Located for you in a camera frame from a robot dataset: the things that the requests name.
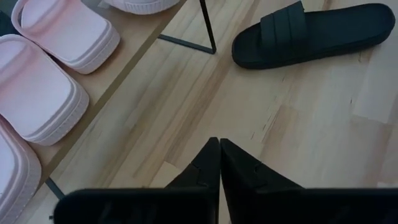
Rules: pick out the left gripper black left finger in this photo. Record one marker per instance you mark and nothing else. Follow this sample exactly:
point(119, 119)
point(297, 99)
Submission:
point(205, 168)

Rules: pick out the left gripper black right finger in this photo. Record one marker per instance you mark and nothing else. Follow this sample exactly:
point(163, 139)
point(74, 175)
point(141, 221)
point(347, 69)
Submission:
point(239, 171)

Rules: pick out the wooden shelf with black frame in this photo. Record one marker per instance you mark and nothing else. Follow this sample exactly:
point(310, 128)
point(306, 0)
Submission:
point(102, 82)

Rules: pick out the black rubber slide sandal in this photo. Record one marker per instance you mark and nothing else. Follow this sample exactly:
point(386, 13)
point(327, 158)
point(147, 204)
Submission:
point(311, 37)

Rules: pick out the pink rubber slide sandal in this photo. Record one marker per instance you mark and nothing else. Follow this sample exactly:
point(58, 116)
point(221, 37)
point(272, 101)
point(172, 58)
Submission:
point(143, 6)
point(34, 93)
point(15, 174)
point(68, 34)

